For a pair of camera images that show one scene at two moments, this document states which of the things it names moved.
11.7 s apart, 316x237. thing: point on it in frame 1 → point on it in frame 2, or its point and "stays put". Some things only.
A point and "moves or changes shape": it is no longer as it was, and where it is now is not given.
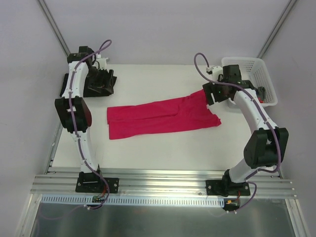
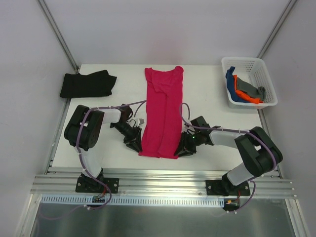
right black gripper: (210, 93) → (187, 142)
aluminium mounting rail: (161, 181) stays put
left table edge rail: (53, 150) stays put
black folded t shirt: (96, 86) stays put
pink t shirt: (186, 112) moves or changes shape
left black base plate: (92, 183) stays put
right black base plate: (224, 188) stays put
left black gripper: (99, 80) → (133, 137)
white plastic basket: (256, 71) stays put
